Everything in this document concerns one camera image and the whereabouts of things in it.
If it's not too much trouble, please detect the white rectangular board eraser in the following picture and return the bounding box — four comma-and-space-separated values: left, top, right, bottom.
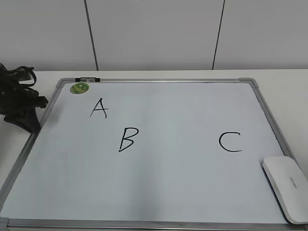
262, 156, 308, 224

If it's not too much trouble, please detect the black and silver frame clip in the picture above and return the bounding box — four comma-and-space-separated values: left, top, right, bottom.
75, 77, 101, 82

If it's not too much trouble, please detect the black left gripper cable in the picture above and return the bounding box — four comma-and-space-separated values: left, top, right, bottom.
4, 66, 37, 90

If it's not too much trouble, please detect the round green magnet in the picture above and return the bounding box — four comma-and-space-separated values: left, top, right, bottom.
70, 82, 90, 94

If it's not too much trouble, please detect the aluminium framed whiteboard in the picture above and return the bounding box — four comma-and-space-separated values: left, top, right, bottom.
0, 78, 308, 231

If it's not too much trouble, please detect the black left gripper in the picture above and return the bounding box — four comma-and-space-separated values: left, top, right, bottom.
0, 64, 48, 133

